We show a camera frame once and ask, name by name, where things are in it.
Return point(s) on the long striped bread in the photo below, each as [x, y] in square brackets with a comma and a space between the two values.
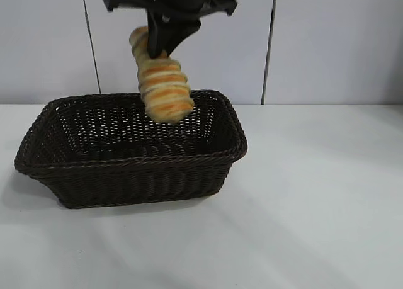
[167, 90]

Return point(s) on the dark brown wicker basket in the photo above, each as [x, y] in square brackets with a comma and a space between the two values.
[126, 182]

